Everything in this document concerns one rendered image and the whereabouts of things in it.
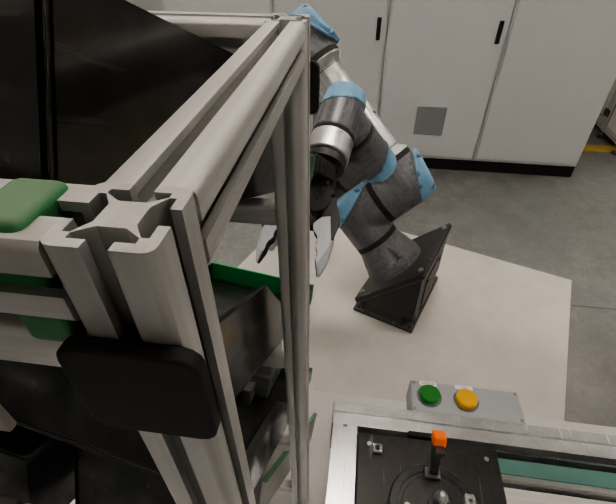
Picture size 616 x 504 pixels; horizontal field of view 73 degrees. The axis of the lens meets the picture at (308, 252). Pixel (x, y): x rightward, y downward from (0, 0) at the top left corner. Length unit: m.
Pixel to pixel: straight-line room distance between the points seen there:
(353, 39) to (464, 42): 0.76
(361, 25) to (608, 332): 2.42
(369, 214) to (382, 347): 0.33
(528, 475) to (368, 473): 0.28
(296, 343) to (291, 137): 0.19
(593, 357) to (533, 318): 1.28
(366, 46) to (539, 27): 1.13
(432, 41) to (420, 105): 0.44
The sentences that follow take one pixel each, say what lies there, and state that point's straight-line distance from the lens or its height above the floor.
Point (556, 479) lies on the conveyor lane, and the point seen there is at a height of 0.95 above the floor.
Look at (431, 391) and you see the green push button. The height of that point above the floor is 0.97.
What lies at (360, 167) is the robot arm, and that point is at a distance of 0.80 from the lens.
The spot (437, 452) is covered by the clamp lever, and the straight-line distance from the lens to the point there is 0.73.
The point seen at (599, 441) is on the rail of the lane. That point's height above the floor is 0.96.
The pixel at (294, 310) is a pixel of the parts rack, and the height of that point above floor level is 1.46.
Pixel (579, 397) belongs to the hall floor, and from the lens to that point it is 2.33.
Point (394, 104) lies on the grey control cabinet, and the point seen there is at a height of 0.53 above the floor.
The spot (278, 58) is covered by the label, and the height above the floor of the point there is 1.66.
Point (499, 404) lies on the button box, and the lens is 0.94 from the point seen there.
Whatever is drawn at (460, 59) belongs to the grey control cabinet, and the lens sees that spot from 3.41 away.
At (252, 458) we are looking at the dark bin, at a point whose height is 1.32.
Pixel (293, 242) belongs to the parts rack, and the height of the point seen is 1.52.
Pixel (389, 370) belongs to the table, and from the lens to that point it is 1.04.
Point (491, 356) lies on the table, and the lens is 1.14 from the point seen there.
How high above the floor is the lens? 1.70
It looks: 40 degrees down
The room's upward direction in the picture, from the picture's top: straight up
